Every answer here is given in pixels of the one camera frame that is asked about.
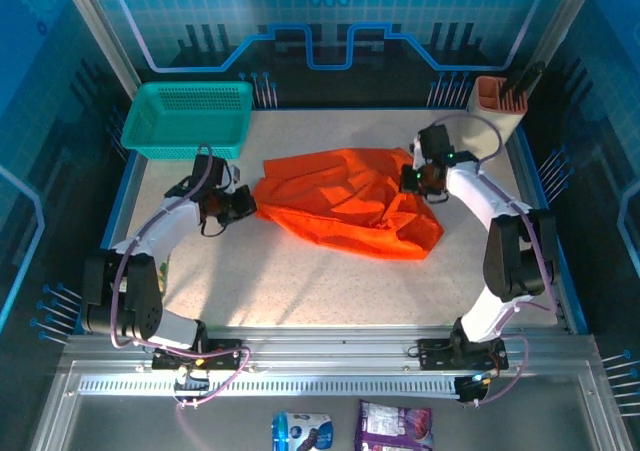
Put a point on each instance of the orange t-shirt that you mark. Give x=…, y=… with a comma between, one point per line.
x=340, y=206

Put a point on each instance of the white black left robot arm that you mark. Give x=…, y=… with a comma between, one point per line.
x=140, y=301

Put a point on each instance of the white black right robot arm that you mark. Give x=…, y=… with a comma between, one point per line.
x=510, y=261

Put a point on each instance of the beige utensil holder orange rim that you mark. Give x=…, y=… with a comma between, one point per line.
x=492, y=121

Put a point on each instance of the teal plastic basket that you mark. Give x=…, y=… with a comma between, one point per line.
x=185, y=121

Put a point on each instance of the green snack packet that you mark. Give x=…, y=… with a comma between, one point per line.
x=164, y=276

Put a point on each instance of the black utensils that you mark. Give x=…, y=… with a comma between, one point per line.
x=522, y=83

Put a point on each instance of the blue white snack package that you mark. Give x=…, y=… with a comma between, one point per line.
x=302, y=431

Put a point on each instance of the purple snack bag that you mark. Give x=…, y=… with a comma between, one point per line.
x=395, y=428

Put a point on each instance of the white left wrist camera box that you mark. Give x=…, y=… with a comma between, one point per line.
x=234, y=173

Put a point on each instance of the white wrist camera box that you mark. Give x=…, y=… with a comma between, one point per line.
x=234, y=173
x=416, y=156

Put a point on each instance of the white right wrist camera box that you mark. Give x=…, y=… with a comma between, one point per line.
x=416, y=156

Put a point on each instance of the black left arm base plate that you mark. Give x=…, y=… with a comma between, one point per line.
x=225, y=356

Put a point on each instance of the aluminium frame rail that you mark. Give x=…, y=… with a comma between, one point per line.
x=325, y=346

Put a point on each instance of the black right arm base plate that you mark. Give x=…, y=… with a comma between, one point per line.
x=435, y=356

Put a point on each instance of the aluminium frame post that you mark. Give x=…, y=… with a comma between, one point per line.
x=100, y=31
x=562, y=21

